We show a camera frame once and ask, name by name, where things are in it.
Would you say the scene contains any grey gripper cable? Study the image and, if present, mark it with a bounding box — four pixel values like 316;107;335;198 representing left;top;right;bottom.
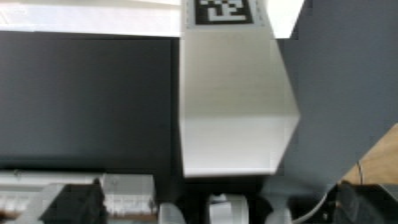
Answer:
291;159;365;224

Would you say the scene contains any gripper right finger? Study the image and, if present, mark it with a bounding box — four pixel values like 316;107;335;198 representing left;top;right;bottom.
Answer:
332;182;398;224

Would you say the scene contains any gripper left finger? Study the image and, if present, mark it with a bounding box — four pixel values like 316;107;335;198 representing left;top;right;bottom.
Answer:
23;181;106;224

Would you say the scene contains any white desk leg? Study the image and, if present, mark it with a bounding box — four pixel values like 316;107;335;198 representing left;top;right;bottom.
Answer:
179;0;300;178

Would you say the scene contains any white front fence bar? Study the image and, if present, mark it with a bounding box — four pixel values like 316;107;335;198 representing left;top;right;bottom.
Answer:
0;0;305;39

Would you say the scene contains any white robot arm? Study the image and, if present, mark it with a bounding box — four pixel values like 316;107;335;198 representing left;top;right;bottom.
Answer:
0;171;398;224

